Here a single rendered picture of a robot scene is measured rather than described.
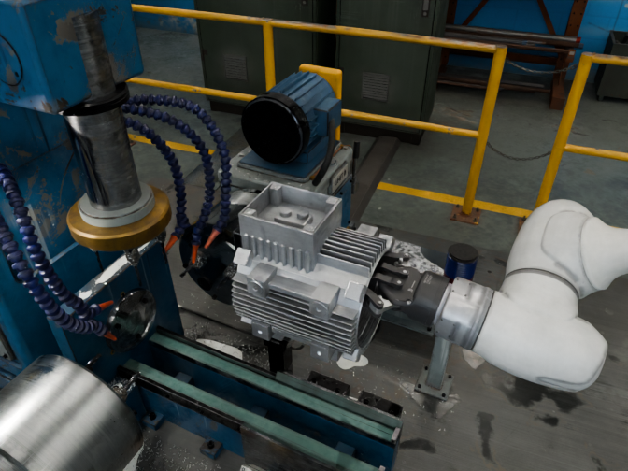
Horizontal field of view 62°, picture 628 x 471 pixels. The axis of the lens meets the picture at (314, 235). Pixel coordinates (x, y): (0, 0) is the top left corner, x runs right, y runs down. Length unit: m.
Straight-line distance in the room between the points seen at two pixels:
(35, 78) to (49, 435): 0.52
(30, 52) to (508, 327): 0.71
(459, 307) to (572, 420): 0.74
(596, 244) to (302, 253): 0.40
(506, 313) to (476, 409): 0.65
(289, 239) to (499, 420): 0.79
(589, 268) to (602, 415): 0.71
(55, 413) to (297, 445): 0.45
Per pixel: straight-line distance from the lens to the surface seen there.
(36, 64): 0.82
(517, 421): 1.36
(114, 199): 0.96
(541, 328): 0.73
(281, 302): 0.76
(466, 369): 1.42
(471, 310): 0.72
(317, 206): 0.81
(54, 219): 1.19
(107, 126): 0.90
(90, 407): 0.96
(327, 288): 0.73
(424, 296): 0.73
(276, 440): 1.10
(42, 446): 0.94
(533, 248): 0.80
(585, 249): 0.78
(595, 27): 5.74
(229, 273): 1.23
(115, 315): 1.19
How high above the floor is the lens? 1.87
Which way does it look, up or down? 37 degrees down
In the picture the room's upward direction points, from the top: straight up
